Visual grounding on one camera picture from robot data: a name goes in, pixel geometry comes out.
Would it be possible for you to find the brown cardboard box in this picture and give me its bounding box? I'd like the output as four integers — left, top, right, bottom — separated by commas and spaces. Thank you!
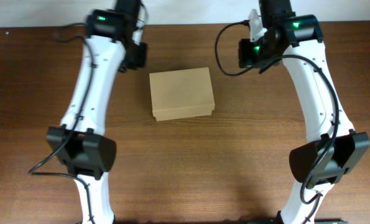
149, 67, 215, 121

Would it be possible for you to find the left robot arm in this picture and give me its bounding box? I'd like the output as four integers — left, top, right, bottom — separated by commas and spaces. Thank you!
47, 1, 148, 223

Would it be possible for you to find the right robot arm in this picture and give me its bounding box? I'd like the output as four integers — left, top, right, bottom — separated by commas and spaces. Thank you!
239, 1, 370, 223

